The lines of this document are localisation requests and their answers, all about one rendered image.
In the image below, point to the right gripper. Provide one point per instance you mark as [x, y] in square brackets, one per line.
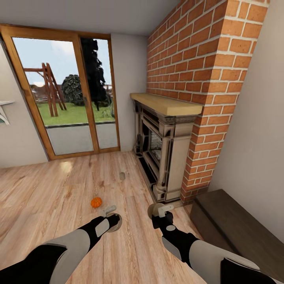
[157, 221]

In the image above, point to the countertop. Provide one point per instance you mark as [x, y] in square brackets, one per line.
[167, 106]

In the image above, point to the pumpkin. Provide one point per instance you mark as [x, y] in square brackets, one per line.
[96, 202]

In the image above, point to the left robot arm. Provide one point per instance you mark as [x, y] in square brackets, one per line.
[54, 261]

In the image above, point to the wood fireplace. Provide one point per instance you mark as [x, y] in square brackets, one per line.
[161, 149]

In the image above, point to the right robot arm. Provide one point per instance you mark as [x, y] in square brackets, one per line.
[213, 264]

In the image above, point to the door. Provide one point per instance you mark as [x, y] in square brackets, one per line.
[67, 77]

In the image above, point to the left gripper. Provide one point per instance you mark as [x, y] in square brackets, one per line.
[113, 220]

